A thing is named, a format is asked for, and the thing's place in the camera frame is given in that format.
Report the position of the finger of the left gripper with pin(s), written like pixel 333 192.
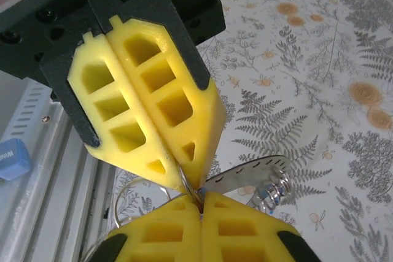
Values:
pixel 92 96
pixel 196 111

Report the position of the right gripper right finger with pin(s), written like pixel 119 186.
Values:
pixel 245 243

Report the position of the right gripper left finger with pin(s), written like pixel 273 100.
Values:
pixel 159 243

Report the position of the thin metal utensil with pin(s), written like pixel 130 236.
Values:
pixel 187 185

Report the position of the small silver split rings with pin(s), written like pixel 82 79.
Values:
pixel 284 182

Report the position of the floral patterned table cover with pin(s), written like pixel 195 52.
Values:
pixel 307 90

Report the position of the slotted aluminium mounting rail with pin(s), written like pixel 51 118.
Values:
pixel 61 182

